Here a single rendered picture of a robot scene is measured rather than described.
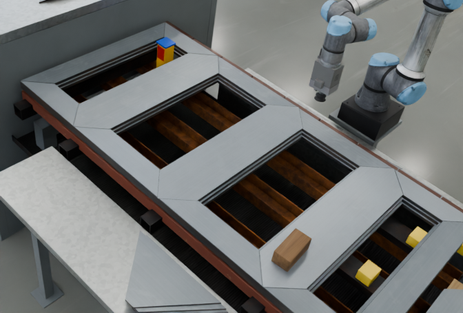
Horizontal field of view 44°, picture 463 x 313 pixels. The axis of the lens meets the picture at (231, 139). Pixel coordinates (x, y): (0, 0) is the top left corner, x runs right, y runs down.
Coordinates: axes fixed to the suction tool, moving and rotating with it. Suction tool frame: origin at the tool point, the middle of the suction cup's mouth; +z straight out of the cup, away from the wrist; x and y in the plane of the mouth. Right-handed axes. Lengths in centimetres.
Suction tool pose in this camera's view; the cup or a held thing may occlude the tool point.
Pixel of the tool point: (320, 98)
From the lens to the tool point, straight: 213.9
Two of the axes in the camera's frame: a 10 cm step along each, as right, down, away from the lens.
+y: 7.5, 4.8, -4.7
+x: 6.5, -3.9, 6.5
